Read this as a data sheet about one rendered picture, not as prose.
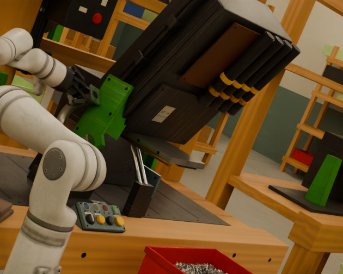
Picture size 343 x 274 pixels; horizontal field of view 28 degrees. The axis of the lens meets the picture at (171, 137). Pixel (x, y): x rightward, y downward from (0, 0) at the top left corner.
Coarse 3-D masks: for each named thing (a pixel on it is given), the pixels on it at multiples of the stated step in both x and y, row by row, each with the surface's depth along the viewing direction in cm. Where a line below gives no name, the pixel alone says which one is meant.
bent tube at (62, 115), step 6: (90, 84) 204; (90, 90) 203; (96, 90) 206; (90, 96) 202; (96, 96) 206; (96, 102) 204; (66, 108) 207; (72, 108) 207; (60, 114) 208; (66, 114) 208; (60, 120) 207
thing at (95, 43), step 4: (84, 36) 1194; (92, 40) 1200; (96, 40) 1225; (92, 44) 1205; (96, 44) 1212; (92, 48) 1209; (96, 48) 1215; (108, 48) 1234; (112, 48) 1240; (92, 52) 1212; (108, 52) 1238; (112, 52) 1244; (108, 56) 1241; (112, 56) 1247
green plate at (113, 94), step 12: (108, 84) 207; (120, 84) 204; (108, 96) 205; (120, 96) 202; (96, 108) 205; (108, 108) 203; (120, 108) 201; (84, 120) 206; (96, 120) 203; (108, 120) 201; (120, 120) 205; (84, 132) 204; (96, 132) 201; (108, 132) 203; (120, 132) 207
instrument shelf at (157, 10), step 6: (126, 0) 229; (132, 0) 222; (138, 0) 223; (144, 0) 225; (150, 0) 227; (156, 0) 229; (144, 6) 226; (150, 6) 228; (156, 6) 229; (162, 6) 231; (156, 12) 231
